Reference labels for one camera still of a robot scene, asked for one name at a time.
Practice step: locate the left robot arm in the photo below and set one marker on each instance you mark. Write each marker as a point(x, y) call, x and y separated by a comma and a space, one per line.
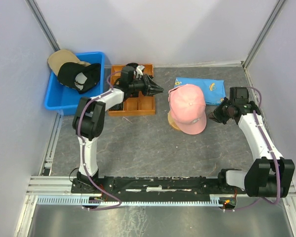
point(89, 118)

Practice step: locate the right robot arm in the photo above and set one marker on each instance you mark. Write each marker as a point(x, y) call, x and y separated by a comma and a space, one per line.
point(270, 175)

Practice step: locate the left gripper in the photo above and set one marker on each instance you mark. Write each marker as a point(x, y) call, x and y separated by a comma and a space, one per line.
point(150, 87)

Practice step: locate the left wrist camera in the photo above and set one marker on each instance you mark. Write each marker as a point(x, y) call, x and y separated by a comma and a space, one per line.
point(139, 71)

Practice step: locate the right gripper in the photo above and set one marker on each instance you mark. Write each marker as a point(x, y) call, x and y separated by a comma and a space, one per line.
point(216, 114)

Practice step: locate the wooden hat stand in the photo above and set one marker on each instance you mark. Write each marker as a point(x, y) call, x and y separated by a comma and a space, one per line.
point(172, 122)

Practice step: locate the rolled dark green belt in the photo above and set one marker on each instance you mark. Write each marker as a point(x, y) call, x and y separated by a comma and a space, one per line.
point(118, 107)

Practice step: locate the wooden compartment tray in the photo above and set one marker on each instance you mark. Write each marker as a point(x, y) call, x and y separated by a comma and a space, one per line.
point(137, 105)

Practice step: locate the beige cap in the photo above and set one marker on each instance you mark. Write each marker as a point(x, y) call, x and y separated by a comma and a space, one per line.
point(56, 60)

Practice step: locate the blue astronaut print cloth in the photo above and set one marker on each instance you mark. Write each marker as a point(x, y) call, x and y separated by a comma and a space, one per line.
point(213, 90)

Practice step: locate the pink cap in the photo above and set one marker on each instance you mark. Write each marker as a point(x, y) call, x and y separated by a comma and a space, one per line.
point(187, 108)

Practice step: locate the rolled black belt top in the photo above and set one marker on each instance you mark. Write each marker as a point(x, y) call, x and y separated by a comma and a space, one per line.
point(134, 65)

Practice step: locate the blue plastic bin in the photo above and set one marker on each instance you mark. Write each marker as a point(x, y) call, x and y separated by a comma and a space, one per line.
point(65, 100)

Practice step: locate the black cap white lining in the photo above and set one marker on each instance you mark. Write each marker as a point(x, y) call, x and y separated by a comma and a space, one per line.
point(79, 77)

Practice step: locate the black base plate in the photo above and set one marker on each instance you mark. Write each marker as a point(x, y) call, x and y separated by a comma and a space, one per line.
point(164, 189)

